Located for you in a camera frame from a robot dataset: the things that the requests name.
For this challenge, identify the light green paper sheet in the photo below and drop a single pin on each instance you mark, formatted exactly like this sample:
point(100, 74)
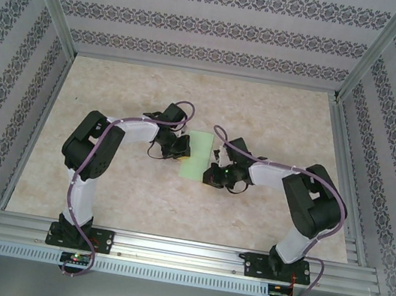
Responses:
point(198, 155)

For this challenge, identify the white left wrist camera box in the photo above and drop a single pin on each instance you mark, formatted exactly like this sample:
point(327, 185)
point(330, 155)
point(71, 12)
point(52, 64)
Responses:
point(185, 130)

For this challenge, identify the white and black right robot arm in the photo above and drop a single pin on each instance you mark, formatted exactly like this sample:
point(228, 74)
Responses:
point(269, 175)

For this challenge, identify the aluminium mounting rail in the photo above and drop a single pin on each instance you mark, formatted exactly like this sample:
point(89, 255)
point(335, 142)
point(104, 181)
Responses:
point(180, 251)

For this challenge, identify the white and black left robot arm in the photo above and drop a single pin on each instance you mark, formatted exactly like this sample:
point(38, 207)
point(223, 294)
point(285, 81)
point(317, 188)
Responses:
point(136, 132)

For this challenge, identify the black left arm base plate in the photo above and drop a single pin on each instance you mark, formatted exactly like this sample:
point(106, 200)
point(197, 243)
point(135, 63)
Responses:
point(104, 240)

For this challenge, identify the aluminium back rail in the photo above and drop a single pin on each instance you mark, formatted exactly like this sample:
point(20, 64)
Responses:
point(207, 72)

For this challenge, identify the aluminium side rail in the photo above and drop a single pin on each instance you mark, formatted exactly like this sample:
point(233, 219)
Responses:
point(342, 149)
point(47, 107)

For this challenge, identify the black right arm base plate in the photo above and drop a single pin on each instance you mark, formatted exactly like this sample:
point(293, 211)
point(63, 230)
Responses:
point(254, 265)

